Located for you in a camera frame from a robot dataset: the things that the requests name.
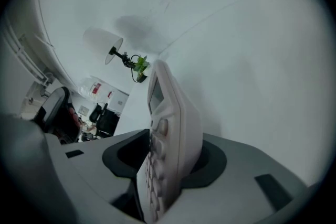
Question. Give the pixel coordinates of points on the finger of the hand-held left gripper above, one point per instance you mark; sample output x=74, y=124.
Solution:
x=53, y=105

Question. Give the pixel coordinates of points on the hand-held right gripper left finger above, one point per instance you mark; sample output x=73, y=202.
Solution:
x=78, y=170

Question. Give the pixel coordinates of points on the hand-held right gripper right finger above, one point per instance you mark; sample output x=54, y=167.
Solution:
x=236, y=186

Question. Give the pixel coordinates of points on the white oblong object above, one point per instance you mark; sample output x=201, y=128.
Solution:
x=178, y=126

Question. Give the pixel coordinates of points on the person's left hand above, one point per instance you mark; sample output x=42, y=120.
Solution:
x=74, y=116

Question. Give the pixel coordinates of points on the clear plastic water bottle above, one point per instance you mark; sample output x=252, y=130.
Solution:
x=90, y=87

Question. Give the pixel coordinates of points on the black office chair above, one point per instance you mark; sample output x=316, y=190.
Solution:
x=105, y=119

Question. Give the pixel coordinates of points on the plain white box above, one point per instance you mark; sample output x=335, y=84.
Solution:
x=119, y=101

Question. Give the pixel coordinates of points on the white shade desk lamp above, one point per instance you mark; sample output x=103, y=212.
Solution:
x=101, y=42

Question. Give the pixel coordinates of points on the small green potted plant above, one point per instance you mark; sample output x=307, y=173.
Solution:
x=141, y=63

